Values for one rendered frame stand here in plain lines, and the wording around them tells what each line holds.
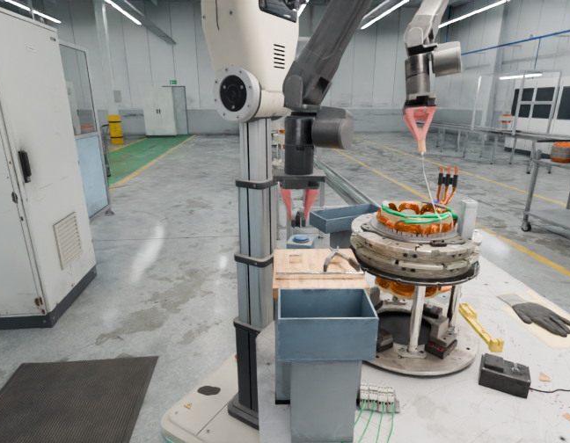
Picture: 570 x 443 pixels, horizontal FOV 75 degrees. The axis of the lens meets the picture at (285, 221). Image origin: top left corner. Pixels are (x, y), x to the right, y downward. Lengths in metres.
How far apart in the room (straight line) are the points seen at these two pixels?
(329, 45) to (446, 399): 0.77
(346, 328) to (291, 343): 0.10
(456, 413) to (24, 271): 2.48
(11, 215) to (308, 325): 2.27
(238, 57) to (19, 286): 2.21
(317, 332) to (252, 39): 0.74
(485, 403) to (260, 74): 0.96
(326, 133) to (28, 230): 2.27
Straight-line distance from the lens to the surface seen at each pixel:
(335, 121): 0.67
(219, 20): 1.09
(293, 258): 0.83
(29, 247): 2.73
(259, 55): 1.06
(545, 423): 1.02
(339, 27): 0.70
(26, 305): 2.92
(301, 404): 0.77
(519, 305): 1.41
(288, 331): 0.65
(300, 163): 0.70
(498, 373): 1.02
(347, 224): 1.18
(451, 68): 1.01
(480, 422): 0.96
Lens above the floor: 1.41
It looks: 18 degrees down
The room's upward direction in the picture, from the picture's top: straight up
